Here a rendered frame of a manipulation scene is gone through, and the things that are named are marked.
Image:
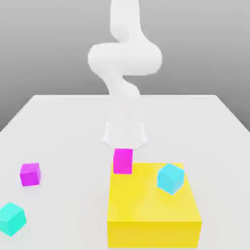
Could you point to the large yellow box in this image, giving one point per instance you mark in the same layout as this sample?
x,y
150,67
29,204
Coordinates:
x,y
152,214

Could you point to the small turquoise cube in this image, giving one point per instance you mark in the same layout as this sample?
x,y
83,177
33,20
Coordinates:
x,y
10,218

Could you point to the small magenta cube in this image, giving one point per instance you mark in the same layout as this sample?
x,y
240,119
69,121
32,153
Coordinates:
x,y
123,161

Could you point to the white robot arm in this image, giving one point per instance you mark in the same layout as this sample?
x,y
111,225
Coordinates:
x,y
125,58

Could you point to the small purple cube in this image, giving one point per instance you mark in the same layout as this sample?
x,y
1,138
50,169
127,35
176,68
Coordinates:
x,y
29,174

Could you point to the small light blue cube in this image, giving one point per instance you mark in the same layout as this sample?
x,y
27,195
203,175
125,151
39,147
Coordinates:
x,y
170,178

